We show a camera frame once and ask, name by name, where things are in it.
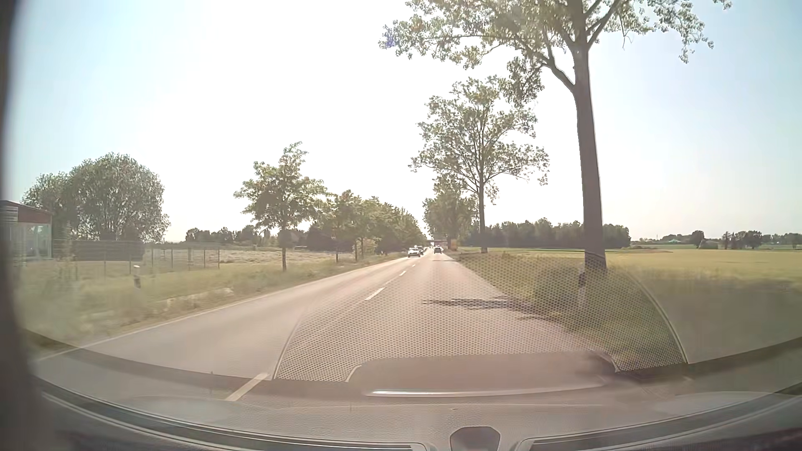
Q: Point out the small roadside tree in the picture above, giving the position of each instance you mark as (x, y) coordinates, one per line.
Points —
(283, 194)

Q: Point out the car's own bonnet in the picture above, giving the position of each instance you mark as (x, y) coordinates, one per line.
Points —
(401, 419)

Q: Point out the large round tree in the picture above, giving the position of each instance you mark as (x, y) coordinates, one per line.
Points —
(106, 200)

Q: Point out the road markings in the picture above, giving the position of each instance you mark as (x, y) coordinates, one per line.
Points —
(375, 293)

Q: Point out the white marker post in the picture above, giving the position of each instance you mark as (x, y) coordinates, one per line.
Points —
(136, 276)

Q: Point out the grass verge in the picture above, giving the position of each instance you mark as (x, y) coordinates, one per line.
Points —
(188, 288)

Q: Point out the grass field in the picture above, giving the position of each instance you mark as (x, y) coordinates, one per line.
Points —
(720, 294)

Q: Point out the row of trees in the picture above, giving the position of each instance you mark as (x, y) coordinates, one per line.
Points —
(369, 225)
(448, 216)

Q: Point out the tall roadside tree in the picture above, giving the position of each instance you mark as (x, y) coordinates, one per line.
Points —
(481, 188)
(589, 156)

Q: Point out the grey asphalt road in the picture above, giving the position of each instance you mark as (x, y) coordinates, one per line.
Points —
(401, 313)

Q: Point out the building with red roof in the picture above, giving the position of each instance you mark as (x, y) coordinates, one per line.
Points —
(25, 232)

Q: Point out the distant trees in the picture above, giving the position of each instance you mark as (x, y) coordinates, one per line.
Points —
(745, 238)

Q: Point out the distant wood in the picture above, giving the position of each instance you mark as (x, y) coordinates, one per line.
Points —
(551, 235)

